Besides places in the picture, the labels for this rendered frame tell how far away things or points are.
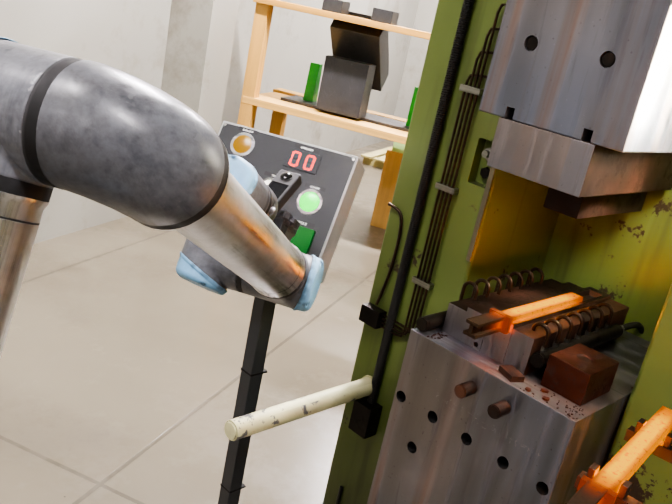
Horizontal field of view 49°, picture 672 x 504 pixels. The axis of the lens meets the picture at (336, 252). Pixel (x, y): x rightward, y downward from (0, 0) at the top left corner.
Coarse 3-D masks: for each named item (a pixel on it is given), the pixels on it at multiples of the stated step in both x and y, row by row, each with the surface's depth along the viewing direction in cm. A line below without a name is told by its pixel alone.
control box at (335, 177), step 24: (264, 144) 168; (288, 144) 166; (312, 144) 166; (264, 168) 166; (288, 168) 165; (312, 168) 163; (336, 168) 162; (360, 168) 166; (336, 192) 161; (312, 216) 161; (336, 216) 160; (336, 240) 164
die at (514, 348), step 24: (528, 288) 171; (552, 288) 171; (576, 288) 174; (456, 312) 151; (480, 312) 147; (552, 312) 152; (624, 312) 167; (456, 336) 151; (504, 336) 143; (528, 336) 140; (552, 336) 144; (504, 360) 144; (528, 360) 140
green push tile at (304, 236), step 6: (300, 228) 160; (306, 228) 159; (300, 234) 159; (306, 234) 159; (312, 234) 159; (294, 240) 159; (300, 240) 159; (306, 240) 159; (312, 240) 159; (300, 246) 159; (306, 246) 158; (306, 252) 158
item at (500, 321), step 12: (540, 300) 156; (552, 300) 157; (564, 300) 159; (576, 300) 162; (492, 312) 142; (504, 312) 145; (516, 312) 146; (528, 312) 147; (540, 312) 151; (480, 324) 135; (492, 324) 140; (504, 324) 141; (480, 336) 137
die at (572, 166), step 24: (504, 120) 139; (504, 144) 139; (528, 144) 136; (552, 144) 133; (576, 144) 129; (504, 168) 140; (528, 168) 136; (552, 168) 133; (576, 168) 130; (600, 168) 132; (624, 168) 139; (648, 168) 147; (576, 192) 130; (600, 192) 135; (624, 192) 143
